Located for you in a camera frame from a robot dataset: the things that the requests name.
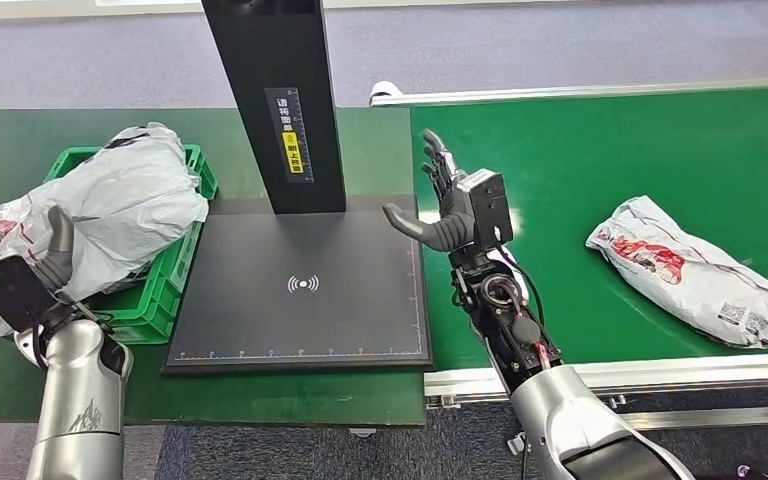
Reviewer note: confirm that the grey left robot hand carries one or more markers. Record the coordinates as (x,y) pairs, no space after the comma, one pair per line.
(58,255)

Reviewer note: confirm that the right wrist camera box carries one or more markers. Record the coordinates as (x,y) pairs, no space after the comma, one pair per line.
(486,208)

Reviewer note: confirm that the large white poly bag package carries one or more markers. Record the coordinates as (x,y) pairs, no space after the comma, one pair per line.
(119,212)

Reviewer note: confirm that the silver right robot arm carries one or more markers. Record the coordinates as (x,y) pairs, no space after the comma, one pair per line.
(556,411)

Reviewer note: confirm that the green plastic basket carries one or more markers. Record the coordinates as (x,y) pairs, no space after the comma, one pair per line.
(159,291)

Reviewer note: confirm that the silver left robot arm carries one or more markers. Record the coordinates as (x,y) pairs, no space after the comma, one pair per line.
(79,397)

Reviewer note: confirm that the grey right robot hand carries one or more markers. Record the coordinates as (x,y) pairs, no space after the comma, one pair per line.
(447,225)

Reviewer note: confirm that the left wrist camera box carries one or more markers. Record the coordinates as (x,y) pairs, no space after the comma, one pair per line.
(10,291)

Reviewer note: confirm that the black weighing device with column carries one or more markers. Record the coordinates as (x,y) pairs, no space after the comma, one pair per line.
(344,265)

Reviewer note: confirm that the long white red-print package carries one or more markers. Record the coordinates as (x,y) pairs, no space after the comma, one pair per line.
(689,272)

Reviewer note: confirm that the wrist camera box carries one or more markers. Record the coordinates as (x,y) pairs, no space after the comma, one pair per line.
(486,208)
(10,291)

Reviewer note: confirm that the metal bracket under conveyor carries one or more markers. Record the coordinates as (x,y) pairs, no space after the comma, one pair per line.
(518,445)

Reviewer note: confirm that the green conveyor belt with frame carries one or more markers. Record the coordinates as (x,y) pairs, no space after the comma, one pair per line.
(556,152)

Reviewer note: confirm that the black and yellow label sticker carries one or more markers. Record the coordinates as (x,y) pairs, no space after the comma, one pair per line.
(289,136)

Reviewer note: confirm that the dark green table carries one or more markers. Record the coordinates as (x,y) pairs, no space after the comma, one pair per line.
(0,132)

